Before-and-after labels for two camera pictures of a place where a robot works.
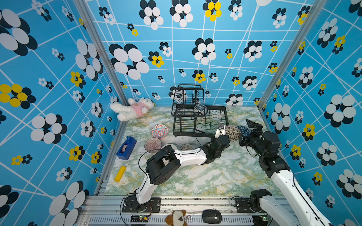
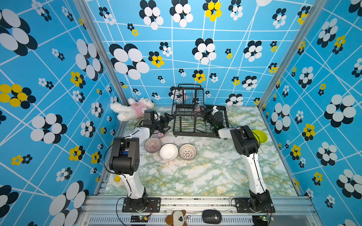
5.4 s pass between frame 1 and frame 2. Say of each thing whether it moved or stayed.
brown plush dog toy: stayed
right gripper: moved
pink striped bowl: stayed
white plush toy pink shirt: stayed
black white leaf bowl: moved
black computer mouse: stayed
